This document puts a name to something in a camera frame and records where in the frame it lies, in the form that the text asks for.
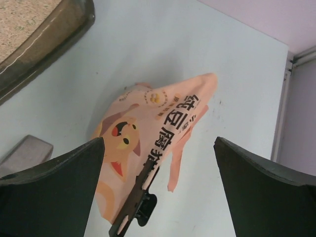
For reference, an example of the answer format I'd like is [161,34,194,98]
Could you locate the brown litter box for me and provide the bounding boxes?
[0,0,95,104]

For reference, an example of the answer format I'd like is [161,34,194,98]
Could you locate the black bag sealing clip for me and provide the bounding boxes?
[109,160,158,237]

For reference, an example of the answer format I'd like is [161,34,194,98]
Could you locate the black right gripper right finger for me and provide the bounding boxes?
[214,137,316,237]

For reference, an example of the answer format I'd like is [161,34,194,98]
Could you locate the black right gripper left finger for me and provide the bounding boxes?
[0,138,105,237]

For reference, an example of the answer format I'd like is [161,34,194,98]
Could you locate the aluminium frame post right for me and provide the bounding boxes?
[271,45,316,162]

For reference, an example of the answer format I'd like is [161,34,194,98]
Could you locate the silver metal scoop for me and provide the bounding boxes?
[0,135,53,177]

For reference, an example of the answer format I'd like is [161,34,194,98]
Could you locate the pink cat litter bag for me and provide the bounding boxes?
[92,73,217,223]

